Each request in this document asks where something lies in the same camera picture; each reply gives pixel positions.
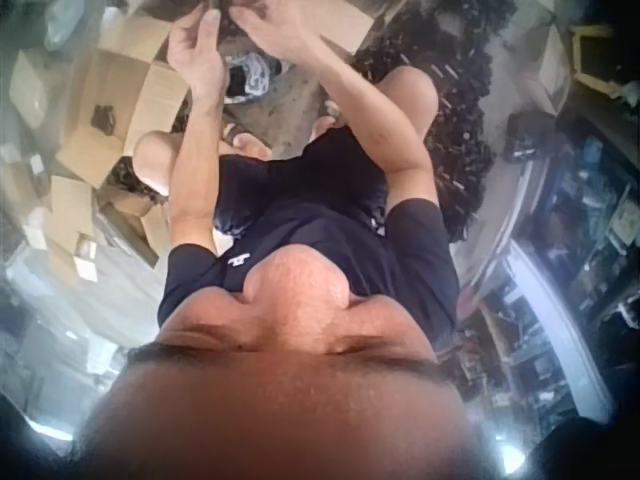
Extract person's left hand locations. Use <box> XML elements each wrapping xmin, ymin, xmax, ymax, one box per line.
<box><xmin>166</xmin><ymin>8</ymin><xmax>227</xmax><ymax>99</ymax></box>

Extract person's right hand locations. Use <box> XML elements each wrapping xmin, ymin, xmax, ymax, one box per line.
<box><xmin>231</xmin><ymin>0</ymin><xmax>316</xmax><ymax>55</ymax></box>

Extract small black part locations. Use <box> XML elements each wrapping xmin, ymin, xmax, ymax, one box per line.
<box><xmin>205</xmin><ymin>0</ymin><xmax>269</xmax><ymax>25</ymax></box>

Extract black and white bag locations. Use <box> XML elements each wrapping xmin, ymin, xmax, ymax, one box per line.
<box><xmin>223</xmin><ymin>49</ymin><xmax>282</xmax><ymax>105</ymax></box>

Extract flat cardboard sheet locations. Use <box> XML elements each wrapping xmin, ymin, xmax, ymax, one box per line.
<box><xmin>309</xmin><ymin>0</ymin><xmax>376</xmax><ymax>57</ymax></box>

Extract large open cardboard box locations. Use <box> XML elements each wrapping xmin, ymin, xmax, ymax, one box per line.
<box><xmin>53</xmin><ymin>10</ymin><xmax>197</xmax><ymax>190</ymax></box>

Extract person's legs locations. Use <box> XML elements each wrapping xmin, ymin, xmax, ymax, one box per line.
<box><xmin>132</xmin><ymin>64</ymin><xmax>441</xmax><ymax>236</ymax></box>

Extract black item in box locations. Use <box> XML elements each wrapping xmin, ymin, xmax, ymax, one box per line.
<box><xmin>89</xmin><ymin>103</ymin><xmax>118</xmax><ymax>135</ymax></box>

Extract clear plastic bag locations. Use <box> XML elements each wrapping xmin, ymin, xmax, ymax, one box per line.
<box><xmin>43</xmin><ymin>0</ymin><xmax>104</xmax><ymax>51</ymax></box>

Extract heap of black parts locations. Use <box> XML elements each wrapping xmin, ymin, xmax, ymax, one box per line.
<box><xmin>349</xmin><ymin>0</ymin><xmax>506</xmax><ymax>244</ymax></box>

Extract small open cardboard box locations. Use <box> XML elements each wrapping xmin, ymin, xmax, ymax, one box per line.
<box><xmin>45</xmin><ymin>174</ymin><xmax>169</xmax><ymax>281</ymax></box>

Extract pale cardboard box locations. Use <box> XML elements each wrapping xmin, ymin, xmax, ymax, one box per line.
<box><xmin>527</xmin><ymin>19</ymin><xmax>574</xmax><ymax>109</ymax></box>

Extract cluttered storage shelf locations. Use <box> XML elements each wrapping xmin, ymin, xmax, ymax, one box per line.
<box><xmin>469</xmin><ymin>119</ymin><xmax>640</xmax><ymax>411</ymax></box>

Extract yellow frame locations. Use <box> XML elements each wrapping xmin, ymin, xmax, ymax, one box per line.
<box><xmin>572</xmin><ymin>23</ymin><xmax>617</xmax><ymax>79</ymax></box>

